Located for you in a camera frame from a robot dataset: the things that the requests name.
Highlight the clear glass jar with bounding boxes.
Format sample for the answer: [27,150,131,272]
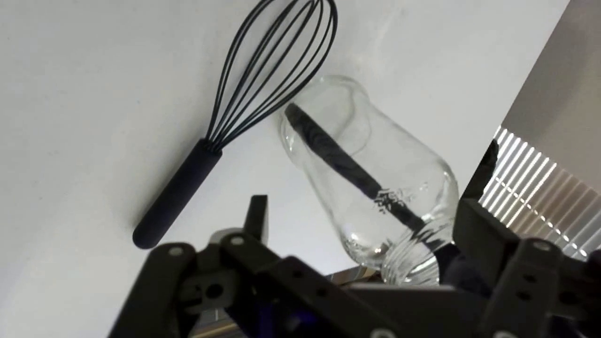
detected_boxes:
[275,75,459,287]

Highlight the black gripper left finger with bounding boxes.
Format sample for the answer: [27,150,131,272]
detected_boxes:
[242,195,268,242]

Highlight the dark blue spatula spoon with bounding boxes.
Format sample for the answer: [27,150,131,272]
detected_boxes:
[283,101,461,270]

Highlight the white window blinds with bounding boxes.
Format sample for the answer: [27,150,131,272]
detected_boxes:
[480,127,601,261]

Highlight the black wire whisk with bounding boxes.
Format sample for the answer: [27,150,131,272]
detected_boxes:
[131,0,337,249]

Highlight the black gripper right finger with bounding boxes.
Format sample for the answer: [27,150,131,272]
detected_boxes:
[452,140,518,289]

